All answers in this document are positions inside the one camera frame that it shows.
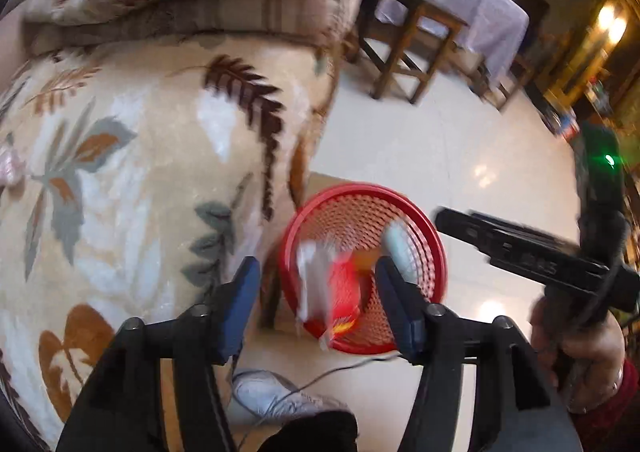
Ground white sneaker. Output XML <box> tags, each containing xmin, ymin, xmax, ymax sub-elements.
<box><xmin>227</xmin><ymin>369</ymin><xmax>351</xmax><ymax>429</ymax></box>

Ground tall wooden stool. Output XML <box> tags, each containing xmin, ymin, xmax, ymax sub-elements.
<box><xmin>355</xmin><ymin>0</ymin><xmax>469</xmax><ymax>105</ymax></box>

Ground leaf print blanket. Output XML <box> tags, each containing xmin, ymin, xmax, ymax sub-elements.
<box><xmin>0</xmin><ymin>29</ymin><xmax>342</xmax><ymax>452</ymax></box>

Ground pale blue wrapper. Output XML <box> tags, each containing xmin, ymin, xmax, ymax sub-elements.
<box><xmin>382</xmin><ymin>224</ymin><xmax>417</xmax><ymax>283</ymax></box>

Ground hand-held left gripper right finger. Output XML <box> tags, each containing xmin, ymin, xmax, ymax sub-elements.
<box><xmin>375</xmin><ymin>256</ymin><xmax>583</xmax><ymax>452</ymax></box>

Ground person's right forearm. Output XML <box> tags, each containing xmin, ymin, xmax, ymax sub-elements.
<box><xmin>575</xmin><ymin>367</ymin><xmax>640</xmax><ymax>452</ymax></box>

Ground red snack packet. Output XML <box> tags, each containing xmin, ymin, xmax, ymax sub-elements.
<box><xmin>325</xmin><ymin>252</ymin><xmax>375</xmax><ymax>340</ymax></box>

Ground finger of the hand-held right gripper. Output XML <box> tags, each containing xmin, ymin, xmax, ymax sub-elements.
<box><xmin>434</xmin><ymin>206</ymin><xmax>608</xmax><ymax>285</ymax></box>

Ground cluttered shelf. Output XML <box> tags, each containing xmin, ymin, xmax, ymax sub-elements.
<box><xmin>545</xmin><ymin>79</ymin><xmax>588</xmax><ymax>139</ymax></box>

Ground person's right hand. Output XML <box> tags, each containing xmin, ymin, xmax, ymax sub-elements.
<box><xmin>529</xmin><ymin>299</ymin><xmax>627</xmax><ymax>415</ymax></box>

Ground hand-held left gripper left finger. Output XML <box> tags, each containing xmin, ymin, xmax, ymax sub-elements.
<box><xmin>56</xmin><ymin>256</ymin><xmax>262</xmax><ymax>452</ymax></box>

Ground red mesh basket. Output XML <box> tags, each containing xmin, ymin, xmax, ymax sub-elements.
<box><xmin>278</xmin><ymin>184</ymin><xmax>447</xmax><ymax>355</ymax></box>

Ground pale pink crumpled item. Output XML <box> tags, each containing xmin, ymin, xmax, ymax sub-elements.
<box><xmin>0</xmin><ymin>141</ymin><xmax>22</xmax><ymax>189</ymax></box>

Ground grey cable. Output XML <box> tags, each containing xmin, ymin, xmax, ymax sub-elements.
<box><xmin>235</xmin><ymin>352</ymin><xmax>406</xmax><ymax>450</ymax></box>

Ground person's black trouser leg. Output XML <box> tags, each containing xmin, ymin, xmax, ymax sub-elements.
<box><xmin>260</xmin><ymin>409</ymin><xmax>361</xmax><ymax>452</ymax></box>

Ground small wooden stool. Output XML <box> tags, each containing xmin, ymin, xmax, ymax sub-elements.
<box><xmin>470</xmin><ymin>52</ymin><xmax>537</xmax><ymax>110</ymax></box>

